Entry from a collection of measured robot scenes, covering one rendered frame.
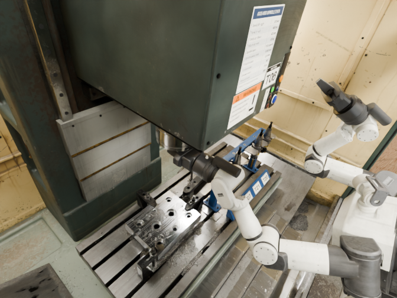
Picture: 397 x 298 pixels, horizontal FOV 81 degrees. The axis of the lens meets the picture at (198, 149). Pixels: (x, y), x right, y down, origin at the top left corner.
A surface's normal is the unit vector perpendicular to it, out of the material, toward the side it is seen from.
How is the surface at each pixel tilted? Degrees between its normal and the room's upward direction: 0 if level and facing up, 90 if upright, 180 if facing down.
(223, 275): 7
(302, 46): 90
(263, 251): 72
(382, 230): 23
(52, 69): 90
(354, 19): 90
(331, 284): 0
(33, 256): 0
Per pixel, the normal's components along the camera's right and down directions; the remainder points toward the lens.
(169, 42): -0.64, 0.43
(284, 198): -0.18, -0.54
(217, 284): 0.01, -0.72
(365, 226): -0.21, -0.90
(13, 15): 0.76, 0.46
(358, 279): -0.66, 0.10
